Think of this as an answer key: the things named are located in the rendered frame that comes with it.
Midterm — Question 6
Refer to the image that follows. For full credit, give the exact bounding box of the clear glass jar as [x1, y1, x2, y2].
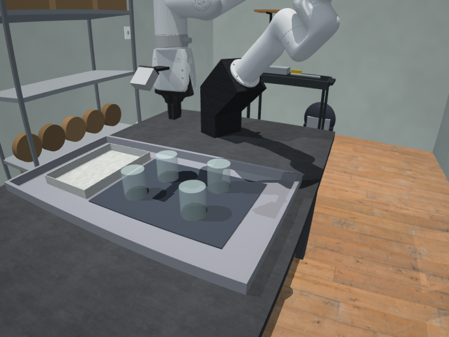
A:
[121, 164, 147, 201]
[155, 150, 179, 183]
[207, 159, 231, 194]
[178, 180, 207, 221]

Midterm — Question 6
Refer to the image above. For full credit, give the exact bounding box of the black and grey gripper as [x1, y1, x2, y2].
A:
[152, 46, 196, 120]

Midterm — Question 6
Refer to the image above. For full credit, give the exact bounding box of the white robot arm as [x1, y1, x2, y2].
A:
[130, 0, 340, 91]

